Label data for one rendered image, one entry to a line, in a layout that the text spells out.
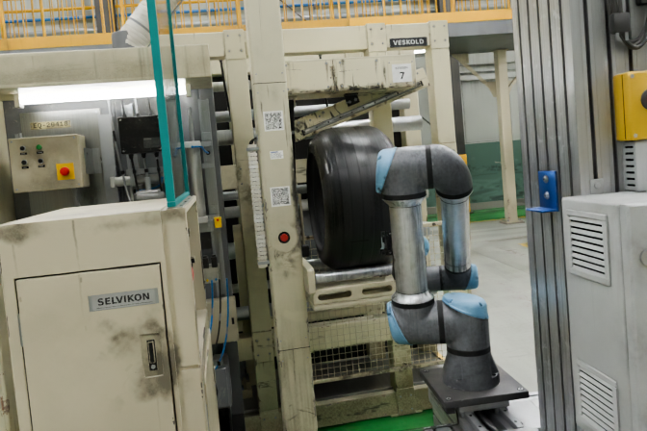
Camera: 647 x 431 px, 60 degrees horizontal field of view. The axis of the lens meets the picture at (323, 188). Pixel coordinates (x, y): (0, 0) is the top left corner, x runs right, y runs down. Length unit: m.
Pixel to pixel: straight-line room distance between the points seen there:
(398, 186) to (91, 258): 0.74
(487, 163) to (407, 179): 10.94
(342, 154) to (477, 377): 0.92
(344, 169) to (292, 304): 0.58
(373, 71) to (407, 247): 1.21
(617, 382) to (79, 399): 1.10
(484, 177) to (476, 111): 1.42
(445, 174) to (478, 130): 10.96
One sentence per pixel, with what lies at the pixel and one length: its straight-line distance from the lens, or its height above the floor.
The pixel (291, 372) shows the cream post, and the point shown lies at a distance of 2.30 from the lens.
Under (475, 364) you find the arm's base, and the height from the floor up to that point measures 0.78.
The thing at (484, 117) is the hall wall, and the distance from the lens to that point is 12.45.
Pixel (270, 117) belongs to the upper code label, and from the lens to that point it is 2.15.
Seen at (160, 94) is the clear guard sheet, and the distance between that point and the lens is 1.31.
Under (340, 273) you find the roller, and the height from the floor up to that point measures 0.91.
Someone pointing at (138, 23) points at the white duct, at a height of 1.97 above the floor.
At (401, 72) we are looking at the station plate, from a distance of 2.56.
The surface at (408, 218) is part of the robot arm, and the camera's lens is 1.46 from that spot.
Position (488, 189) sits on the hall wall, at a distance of 12.38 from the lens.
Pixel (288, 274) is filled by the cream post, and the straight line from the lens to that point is 2.19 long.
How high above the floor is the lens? 1.35
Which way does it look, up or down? 3 degrees down
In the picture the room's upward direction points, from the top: 5 degrees counter-clockwise
